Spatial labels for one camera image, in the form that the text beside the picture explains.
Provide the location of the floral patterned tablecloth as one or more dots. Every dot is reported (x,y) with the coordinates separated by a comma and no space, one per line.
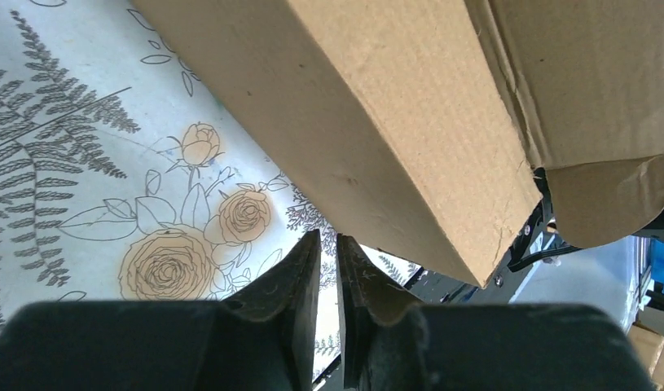
(121,176)

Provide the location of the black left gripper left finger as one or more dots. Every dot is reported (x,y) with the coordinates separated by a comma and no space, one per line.
(260,338)

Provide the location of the cardboard box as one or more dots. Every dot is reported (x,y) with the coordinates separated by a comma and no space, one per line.
(576,87)

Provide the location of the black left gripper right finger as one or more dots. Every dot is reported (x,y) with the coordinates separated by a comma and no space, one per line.
(392,340)

